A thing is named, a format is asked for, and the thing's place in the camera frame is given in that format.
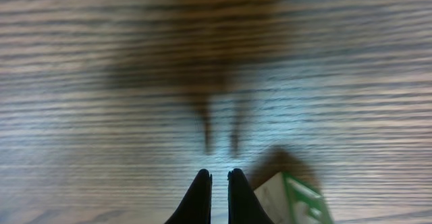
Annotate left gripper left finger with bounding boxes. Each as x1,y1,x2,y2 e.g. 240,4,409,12
165,169,213,224

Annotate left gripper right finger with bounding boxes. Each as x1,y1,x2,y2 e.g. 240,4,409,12
228,168,273,224

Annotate green letter Z block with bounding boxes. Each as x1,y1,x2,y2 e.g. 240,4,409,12
254,172,333,224

